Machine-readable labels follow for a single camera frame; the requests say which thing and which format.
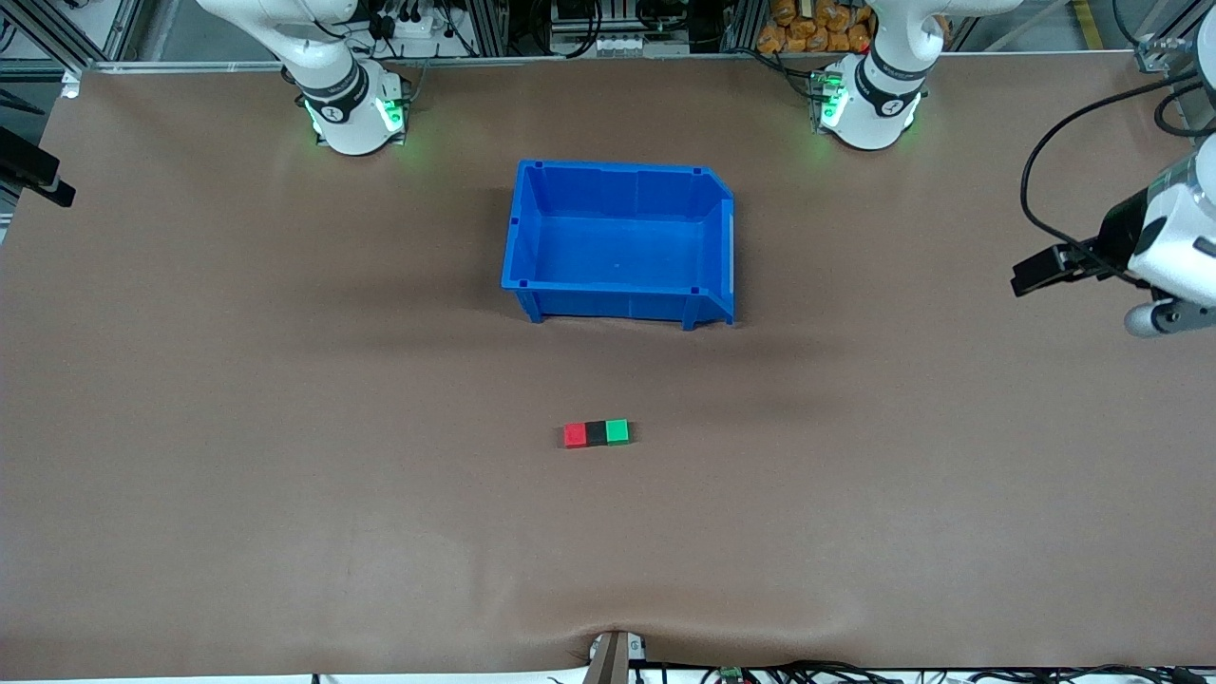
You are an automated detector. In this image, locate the metal table edge bracket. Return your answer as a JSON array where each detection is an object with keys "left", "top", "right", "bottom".
[{"left": 587, "top": 630, "right": 649, "bottom": 684}]

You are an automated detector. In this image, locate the black cable bundle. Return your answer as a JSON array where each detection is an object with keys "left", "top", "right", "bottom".
[{"left": 655, "top": 660, "right": 1216, "bottom": 684}]

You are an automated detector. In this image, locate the orange snack bag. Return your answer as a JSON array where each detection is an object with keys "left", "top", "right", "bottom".
[{"left": 757, "top": 0, "right": 875, "bottom": 55}]

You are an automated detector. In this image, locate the aluminium frame profile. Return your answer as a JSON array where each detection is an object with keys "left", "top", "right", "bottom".
[{"left": 1133, "top": 0, "right": 1207, "bottom": 77}]

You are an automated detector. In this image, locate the white power strip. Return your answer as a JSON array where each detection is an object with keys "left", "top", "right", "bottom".
[{"left": 366, "top": 0, "right": 440, "bottom": 41}]

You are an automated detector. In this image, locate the blue plastic storage bin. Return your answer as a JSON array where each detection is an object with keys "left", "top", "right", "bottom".
[{"left": 502, "top": 160, "right": 736, "bottom": 332}]

